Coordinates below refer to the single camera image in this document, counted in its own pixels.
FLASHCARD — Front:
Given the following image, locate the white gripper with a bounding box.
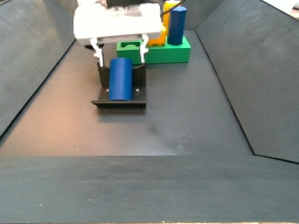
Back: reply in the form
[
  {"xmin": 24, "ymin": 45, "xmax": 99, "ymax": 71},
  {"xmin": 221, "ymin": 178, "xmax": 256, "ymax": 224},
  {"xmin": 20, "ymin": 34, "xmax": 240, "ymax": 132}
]
[{"xmin": 73, "ymin": 3, "xmax": 163, "ymax": 67}]

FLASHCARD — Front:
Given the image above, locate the blue oval cylinder block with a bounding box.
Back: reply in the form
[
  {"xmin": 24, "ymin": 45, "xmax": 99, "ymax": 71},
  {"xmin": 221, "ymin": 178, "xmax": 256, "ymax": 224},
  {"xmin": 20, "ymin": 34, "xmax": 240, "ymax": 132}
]
[{"xmin": 108, "ymin": 58, "xmax": 132, "ymax": 101}]

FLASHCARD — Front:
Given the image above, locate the black curved fixture stand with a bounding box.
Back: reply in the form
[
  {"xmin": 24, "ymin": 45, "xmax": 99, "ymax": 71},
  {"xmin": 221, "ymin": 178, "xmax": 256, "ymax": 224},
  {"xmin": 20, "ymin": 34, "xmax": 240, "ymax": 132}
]
[{"xmin": 91, "ymin": 64, "xmax": 147, "ymax": 108}]

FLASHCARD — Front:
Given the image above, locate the green shape sorter base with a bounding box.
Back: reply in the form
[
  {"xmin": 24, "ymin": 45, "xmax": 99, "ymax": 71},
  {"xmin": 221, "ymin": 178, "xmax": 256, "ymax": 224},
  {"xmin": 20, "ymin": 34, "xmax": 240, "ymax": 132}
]
[{"xmin": 116, "ymin": 38, "xmax": 192, "ymax": 65}]

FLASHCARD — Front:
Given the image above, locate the dark blue hexagon block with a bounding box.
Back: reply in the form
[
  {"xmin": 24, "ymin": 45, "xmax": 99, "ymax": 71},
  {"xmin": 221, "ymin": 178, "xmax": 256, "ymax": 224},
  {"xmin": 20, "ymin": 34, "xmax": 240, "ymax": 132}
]
[{"xmin": 167, "ymin": 6, "xmax": 187, "ymax": 46}]

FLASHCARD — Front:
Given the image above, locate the orange star block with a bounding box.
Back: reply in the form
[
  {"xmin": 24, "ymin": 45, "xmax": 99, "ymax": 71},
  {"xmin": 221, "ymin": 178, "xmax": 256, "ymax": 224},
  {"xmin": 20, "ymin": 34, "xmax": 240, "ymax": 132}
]
[{"xmin": 147, "ymin": 0, "xmax": 181, "ymax": 46}]

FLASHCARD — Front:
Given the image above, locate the black cable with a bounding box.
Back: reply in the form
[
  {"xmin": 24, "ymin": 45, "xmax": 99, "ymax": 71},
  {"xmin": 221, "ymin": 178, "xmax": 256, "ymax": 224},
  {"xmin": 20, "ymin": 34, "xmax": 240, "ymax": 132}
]
[{"xmin": 160, "ymin": 0, "xmax": 185, "ymax": 16}]

